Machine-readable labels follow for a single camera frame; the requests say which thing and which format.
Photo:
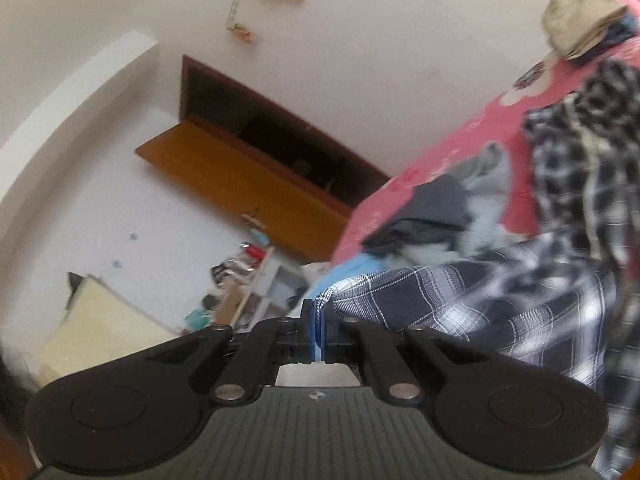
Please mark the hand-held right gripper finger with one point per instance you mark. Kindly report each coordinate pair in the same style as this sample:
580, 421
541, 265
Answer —
324, 335
312, 332

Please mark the black white plaid shirt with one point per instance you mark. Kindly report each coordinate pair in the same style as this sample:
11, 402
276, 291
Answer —
500, 300

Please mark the light blue garment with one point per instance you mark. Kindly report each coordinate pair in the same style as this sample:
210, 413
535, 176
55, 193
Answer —
350, 270

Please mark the white cluttered shelf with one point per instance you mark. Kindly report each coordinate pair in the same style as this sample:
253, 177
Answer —
250, 285

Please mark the dark grey garment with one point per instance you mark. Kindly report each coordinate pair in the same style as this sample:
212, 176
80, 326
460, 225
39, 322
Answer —
430, 205

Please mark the brown wooden wardrobe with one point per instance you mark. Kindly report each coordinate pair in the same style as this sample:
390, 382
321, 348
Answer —
240, 175

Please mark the cream board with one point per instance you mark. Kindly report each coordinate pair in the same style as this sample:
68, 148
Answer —
110, 325

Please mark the pink floral blanket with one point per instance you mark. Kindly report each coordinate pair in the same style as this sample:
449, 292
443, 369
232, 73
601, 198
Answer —
480, 130

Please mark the folded beige garment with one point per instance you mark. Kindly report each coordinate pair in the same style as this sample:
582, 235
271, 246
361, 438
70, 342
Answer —
580, 15

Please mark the folded blue jeans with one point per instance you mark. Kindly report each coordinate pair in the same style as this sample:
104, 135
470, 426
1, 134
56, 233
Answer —
617, 35

